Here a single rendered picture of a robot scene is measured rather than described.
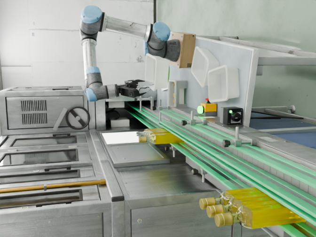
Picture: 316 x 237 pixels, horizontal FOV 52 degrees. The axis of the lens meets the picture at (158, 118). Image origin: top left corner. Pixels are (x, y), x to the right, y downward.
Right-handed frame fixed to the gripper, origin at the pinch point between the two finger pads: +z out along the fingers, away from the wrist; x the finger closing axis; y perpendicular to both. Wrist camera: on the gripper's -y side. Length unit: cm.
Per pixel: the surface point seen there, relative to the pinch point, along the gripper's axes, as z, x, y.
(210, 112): 29.6, 18.5, -8.4
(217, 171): 14, 33, -48
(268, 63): 50, -9, -34
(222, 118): 26.1, 14.7, -31.7
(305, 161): 23, 9, -95
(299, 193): 19, 17, -98
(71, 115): -51, 42, 117
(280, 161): 19, 11, -88
